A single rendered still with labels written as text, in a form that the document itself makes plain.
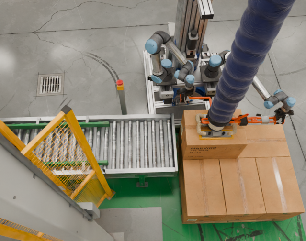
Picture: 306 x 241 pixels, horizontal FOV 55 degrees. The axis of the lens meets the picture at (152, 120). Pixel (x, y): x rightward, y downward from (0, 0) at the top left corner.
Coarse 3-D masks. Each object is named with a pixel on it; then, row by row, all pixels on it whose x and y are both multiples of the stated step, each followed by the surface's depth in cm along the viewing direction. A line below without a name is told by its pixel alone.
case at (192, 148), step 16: (192, 112) 303; (240, 112) 303; (192, 128) 294; (208, 128) 294; (224, 128) 295; (240, 128) 295; (192, 144) 286; (208, 144) 286; (224, 144) 287; (240, 144) 287
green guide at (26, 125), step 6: (12, 126) 328; (18, 126) 329; (24, 126) 329; (30, 126) 330; (36, 126) 330; (42, 126) 331; (60, 126) 332; (66, 126) 333; (84, 126) 334; (90, 126) 335; (96, 126) 335; (102, 126) 336; (108, 126) 336
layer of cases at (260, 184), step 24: (264, 144) 330; (192, 168) 317; (216, 168) 317; (240, 168) 317; (264, 168) 317; (288, 168) 318; (192, 192) 305; (216, 192) 305; (240, 192) 305; (264, 192) 305; (288, 192) 306; (192, 216) 296; (216, 216) 301; (240, 216) 307; (264, 216) 312; (288, 216) 317
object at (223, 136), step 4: (208, 132) 287; (212, 132) 290; (224, 132) 287; (200, 136) 288; (204, 136) 288; (208, 136) 288; (212, 136) 288; (216, 136) 288; (220, 136) 288; (224, 136) 288; (228, 136) 288; (232, 136) 288
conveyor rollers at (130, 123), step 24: (144, 120) 343; (168, 120) 342; (48, 144) 327; (72, 144) 328; (96, 144) 328; (120, 144) 329; (144, 144) 329; (168, 144) 330; (72, 168) 315; (120, 168) 316
